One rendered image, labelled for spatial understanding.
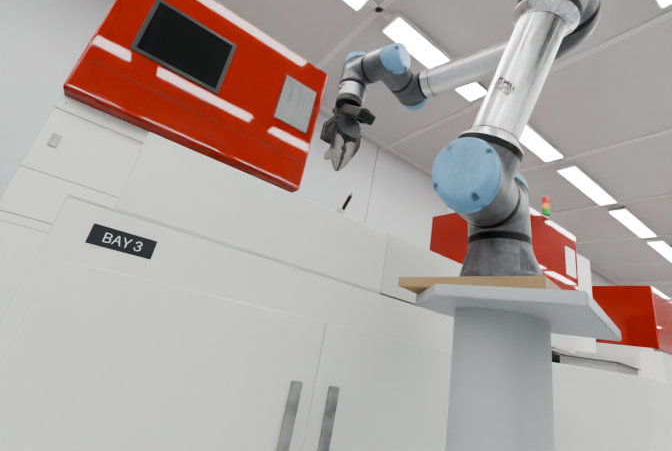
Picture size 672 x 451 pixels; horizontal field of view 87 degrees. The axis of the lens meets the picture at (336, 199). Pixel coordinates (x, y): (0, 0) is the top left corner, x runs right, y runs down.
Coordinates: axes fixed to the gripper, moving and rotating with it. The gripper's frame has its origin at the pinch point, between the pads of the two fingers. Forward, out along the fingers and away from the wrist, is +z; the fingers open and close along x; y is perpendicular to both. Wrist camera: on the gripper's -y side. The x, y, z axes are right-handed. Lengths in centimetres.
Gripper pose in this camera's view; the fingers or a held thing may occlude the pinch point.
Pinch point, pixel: (339, 165)
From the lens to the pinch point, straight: 86.9
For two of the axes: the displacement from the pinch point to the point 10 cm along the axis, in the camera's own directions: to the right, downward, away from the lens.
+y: -5.7, 2.0, 8.0
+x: -8.0, -3.6, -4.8
